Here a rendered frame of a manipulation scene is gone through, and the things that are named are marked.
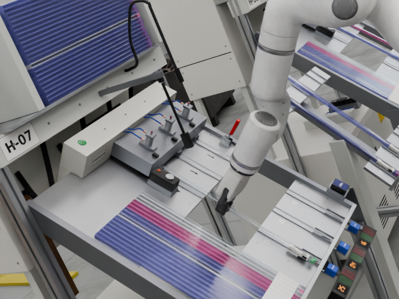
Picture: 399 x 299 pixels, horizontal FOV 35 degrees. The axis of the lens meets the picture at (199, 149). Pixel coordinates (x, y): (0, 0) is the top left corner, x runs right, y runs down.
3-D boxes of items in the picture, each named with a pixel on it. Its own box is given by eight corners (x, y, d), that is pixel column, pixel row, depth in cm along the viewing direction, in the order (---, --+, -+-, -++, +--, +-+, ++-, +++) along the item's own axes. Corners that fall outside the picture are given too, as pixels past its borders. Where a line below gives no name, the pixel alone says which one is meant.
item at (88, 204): (241, 163, 206) (246, 151, 203) (132, 282, 155) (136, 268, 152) (158, 117, 214) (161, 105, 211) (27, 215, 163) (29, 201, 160)
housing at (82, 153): (167, 125, 214) (177, 91, 206) (79, 194, 176) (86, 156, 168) (148, 114, 216) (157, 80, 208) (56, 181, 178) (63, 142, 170)
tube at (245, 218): (314, 261, 169) (316, 259, 169) (313, 264, 168) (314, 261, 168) (165, 168, 185) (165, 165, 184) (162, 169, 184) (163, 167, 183)
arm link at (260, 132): (243, 141, 172) (227, 154, 165) (261, 102, 164) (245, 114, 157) (268, 158, 170) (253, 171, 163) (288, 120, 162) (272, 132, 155)
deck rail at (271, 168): (349, 218, 198) (357, 204, 195) (347, 222, 197) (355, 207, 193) (161, 115, 216) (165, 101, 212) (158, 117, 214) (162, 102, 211)
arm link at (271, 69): (280, 28, 161) (257, 130, 176) (252, 43, 148) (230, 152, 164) (312, 38, 157) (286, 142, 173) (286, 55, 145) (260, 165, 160)
